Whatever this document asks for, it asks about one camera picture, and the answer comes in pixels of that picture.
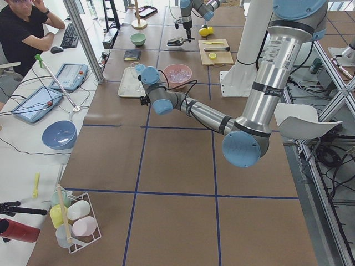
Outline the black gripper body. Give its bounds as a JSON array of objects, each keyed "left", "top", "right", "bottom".
[
  {"left": 140, "top": 95, "right": 150, "bottom": 106},
  {"left": 182, "top": 20, "right": 192, "bottom": 30}
]

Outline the stainless steel ice scoop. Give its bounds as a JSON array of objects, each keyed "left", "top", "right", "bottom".
[{"left": 166, "top": 37, "right": 195, "bottom": 47}]

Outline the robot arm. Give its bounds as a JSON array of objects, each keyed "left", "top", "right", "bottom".
[
  {"left": 138, "top": 1, "right": 328, "bottom": 167},
  {"left": 174, "top": 0, "right": 225, "bottom": 42}
]

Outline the blue cup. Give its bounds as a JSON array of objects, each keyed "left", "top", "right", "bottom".
[{"left": 135, "top": 64, "right": 146, "bottom": 80}]

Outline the white cup in rack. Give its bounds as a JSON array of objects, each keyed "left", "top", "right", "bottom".
[{"left": 67, "top": 200, "right": 90, "bottom": 221}]

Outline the pink cup in rack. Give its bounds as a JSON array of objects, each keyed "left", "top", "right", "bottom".
[{"left": 72, "top": 216, "right": 97, "bottom": 237}]

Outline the yellow cup in rack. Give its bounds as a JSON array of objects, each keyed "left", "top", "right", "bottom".
[{"left": 49, "top": 204, "right": 64, "bottom": 229}]

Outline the yellow lemon lower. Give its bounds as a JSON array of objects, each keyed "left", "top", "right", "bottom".
[{"left": 199, "top": 28, "right": 210, "bottom": 37}]

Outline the yellow lemon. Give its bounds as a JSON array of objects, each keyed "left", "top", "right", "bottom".
[
  {"left": 207, "top": 26, "right": 214, "bottom": 35},
  {"left": 199, "top": 28, "right": 210, "bottom": 37}
]

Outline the cream bear tray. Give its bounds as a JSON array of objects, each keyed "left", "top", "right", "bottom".
[{"left": 118, "top": 67, "right": 146, "bottom": 98}]

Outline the yellow lemon upper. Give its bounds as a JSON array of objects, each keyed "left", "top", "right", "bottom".
[{"left": 207, "top": 26, "right": 214, "bottom": 35}]

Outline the clear wine glass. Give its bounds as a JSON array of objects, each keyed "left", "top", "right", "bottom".
[{"left": 130, "top": 62, "right": 143, "bottom": 93}]

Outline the half lemon slice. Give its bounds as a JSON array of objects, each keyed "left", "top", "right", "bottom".
[{"left": 209, "top": 53, "right": 217, "bottom": 60}]

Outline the wooden cutting board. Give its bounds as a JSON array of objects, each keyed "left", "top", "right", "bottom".
[{"left": 198, "top": 39, "right": 234, "bottom": 66}]

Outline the purple tray far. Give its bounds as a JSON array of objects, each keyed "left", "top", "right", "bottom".
[{"left": 138, "top": 5, "right": 158, "bottom": 19}]

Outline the pink bowl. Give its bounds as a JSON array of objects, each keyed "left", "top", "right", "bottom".
[{"left": 163, "top": 64, "right": 192, "bottom": 88}]

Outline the grey yellow cloth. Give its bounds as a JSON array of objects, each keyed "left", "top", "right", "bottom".
[{"left": 124, "top": 50, "right": 141, "bottom": 62}]

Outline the wooden paper towel stand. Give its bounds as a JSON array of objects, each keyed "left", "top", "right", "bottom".
[{"left": 131, "top": 0, "right": 148, "bottom": 30}]

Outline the green bowl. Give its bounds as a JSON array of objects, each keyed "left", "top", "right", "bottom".
[{"left": 130, "top": 33, "right": 146, "bottom": 47}]

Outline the metal rod green tip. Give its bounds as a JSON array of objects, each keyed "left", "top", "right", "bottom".
[{"left": 34, "top": 54, "right": 81, "bottom": 112}]

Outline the teach pendant far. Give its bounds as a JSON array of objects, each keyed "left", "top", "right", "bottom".
[{"left": 56, "top": 63, "right": 88, "bottom": 92}]

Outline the teach pendant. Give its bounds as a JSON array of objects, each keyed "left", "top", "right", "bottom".
[
  {"left": 11, "top": 86, "right": 63, "bottom": 123},
  {"left": 56, "top": 63, "right": 88, "bottom": 92}
]

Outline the blue bowl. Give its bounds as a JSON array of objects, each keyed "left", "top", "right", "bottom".
[{"left": 42, "top": 120, "right": 77, "bottom": 150}]

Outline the black keyboard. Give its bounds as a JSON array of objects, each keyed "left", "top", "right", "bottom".
[{"left": 60, "top": 23, "right": 79, "bottom": 49}]

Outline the computer mouse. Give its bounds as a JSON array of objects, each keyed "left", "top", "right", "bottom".
[{"left": 50, "top": 46, "right": 64, "bottom": 54}]

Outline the teach pendant near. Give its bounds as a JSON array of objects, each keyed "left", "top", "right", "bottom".
[{"left": 11, "top": 86, "right": 63, "bottom": 123}]

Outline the wooden stick in rack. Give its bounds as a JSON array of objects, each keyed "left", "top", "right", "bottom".
[{"left": 57, "top": 184, "right": 73, "bottom": 244}]

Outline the person in black shirt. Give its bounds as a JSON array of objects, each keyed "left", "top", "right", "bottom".
[{"left": 1, "top": 0, "right": 65, "bottom": 76}]

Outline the white chair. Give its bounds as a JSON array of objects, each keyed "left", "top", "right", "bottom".
[{"left": 274, "top": 103, "right": 342, "bottom": 140}]

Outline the yellow plastic fork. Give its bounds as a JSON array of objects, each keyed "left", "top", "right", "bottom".
[{"left": 32, "top": 172, "right": 40, "bottom": 199}]

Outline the red bottle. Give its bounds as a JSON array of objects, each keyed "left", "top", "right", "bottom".
[{"left": 1, "top": 218, "right": 40, "bottom": 243}]

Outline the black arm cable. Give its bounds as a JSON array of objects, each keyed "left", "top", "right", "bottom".
[{"left": 158, "top": 69, "right": 222, "bottom": 131}]

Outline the aluminium frame post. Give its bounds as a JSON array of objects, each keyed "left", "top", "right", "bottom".
[{"left": 63, "top": 0, "right": 105, "bottom": 84}]

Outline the white wire cup rack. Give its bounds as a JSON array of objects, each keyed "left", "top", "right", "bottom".
[{"left": 52, "top": 188, "right": 102, "bottom": 254}]

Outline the black tripod handle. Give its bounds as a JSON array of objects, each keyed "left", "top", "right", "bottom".
[{"left": 1, "top": 201, "right": 48, "bottom": 217}]

